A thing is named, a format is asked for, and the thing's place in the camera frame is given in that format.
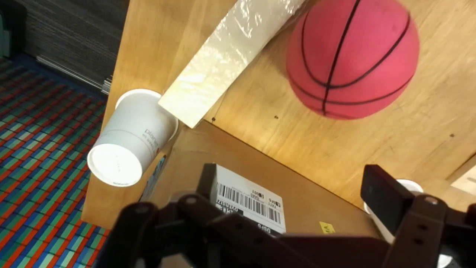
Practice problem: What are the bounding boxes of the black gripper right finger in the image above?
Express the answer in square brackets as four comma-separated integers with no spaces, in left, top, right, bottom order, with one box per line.
[360,163,414,233]

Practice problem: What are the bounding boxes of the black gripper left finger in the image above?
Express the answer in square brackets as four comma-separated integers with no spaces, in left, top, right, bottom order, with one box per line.
[197,163,217,199]

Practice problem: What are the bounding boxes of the pink basketball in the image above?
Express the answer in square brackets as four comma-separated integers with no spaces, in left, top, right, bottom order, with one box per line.
[286,0,420,118]

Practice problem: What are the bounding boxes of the cardboard box with label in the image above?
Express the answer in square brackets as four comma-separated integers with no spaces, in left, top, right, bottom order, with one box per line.
[146,123,380,238]

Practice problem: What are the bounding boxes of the white barcode label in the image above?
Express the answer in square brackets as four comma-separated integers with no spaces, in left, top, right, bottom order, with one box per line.
[211,165,287,233]

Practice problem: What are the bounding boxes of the white paper cup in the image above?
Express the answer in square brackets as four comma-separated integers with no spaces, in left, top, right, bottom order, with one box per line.
[87,89,179,187]

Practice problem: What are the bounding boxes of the wooden peg toy board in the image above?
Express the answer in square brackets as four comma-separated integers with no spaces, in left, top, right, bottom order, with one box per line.
[158,0,305,127]

